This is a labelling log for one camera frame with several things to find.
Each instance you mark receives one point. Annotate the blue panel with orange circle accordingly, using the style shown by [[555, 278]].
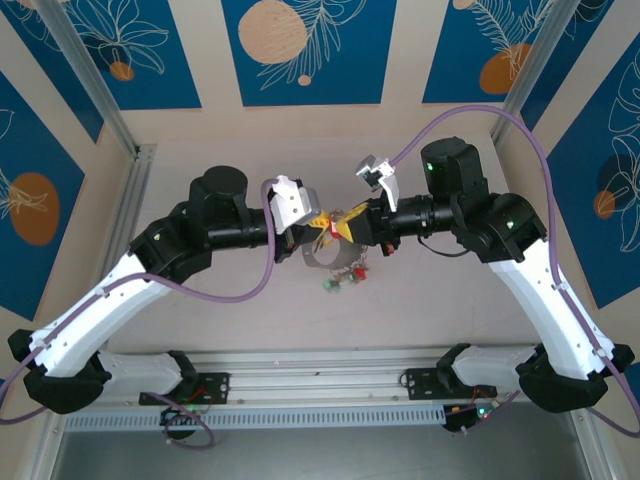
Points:
[[450, 50]]

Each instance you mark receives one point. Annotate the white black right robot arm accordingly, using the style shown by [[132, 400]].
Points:
[[550, 310]]

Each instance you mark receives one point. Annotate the aluminium side table rail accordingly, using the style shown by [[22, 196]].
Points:
[[135, 185]]

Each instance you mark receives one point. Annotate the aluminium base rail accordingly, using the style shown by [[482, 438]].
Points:
[[320, 380]]

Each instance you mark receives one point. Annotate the blue panel with dark circle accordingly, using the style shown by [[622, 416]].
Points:
[[575, 200]]

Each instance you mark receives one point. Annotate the blue panel with peach circle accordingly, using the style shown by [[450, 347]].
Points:
[[350, 75]]

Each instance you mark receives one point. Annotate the red key tag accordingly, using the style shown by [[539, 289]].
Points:
[[358, 274]]

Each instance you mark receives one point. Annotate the grey metal sheet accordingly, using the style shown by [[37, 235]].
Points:
[[320, 457]]

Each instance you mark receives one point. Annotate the aluminium frame post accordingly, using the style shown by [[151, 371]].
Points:
[[90, 75], [530, 70], [42, 460], [585, 450]]

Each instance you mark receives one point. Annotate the metal key holder with rings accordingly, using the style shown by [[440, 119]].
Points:
[[307, 252]]

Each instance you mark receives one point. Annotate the controller board with LEDs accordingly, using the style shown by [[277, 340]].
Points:
[[180, 417], [460, 417]]

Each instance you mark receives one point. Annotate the blue floral wall panel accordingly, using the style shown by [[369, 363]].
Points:
[[150, 50], [60, 75], [575, 75]]

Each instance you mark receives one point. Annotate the blue panel with orange oval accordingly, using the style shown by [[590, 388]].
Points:
[[30, 150]]

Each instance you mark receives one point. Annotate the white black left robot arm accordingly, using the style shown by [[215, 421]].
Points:
[[85, 320]]

